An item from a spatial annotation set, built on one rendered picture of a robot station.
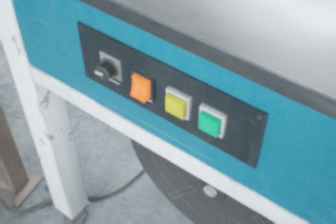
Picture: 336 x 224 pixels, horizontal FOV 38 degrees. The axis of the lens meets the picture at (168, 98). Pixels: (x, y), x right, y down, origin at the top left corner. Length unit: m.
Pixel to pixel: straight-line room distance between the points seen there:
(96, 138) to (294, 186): 0.87
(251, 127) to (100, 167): 0.82
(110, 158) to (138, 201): 0.15
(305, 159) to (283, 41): 0.12
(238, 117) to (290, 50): 0.09
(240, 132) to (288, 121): 0.06
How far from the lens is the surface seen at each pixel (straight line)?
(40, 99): 0.80
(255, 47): 0.46
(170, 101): 0.53
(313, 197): 0.54
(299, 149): 0.49
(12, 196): 1.27
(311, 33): 0.49
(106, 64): 0.57
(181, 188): 1.04
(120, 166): 1.27
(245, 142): 0.52
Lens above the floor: 1.03
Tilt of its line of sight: 46 degrees down
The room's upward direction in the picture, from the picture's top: straight up
